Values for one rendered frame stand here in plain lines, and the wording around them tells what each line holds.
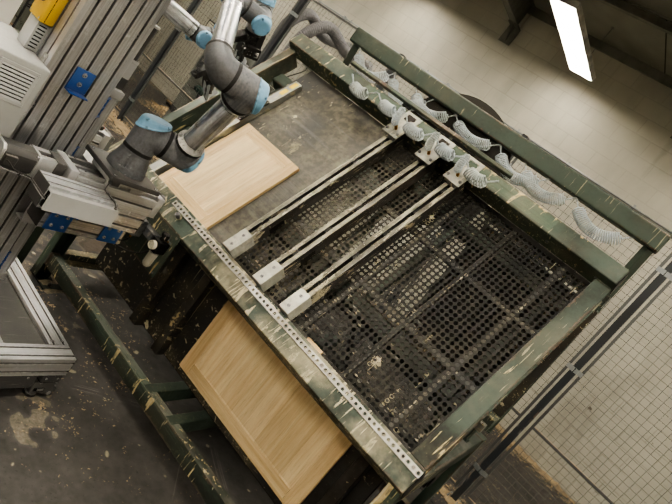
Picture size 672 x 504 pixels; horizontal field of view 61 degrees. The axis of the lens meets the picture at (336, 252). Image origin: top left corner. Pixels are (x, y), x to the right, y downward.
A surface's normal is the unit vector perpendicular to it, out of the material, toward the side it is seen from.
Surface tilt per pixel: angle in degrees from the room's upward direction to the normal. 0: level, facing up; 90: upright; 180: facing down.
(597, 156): 90
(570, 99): 90
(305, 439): 90
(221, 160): 56
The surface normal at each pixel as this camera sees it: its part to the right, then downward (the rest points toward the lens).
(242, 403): -0.46, -0.14
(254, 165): -0.04, -0.55
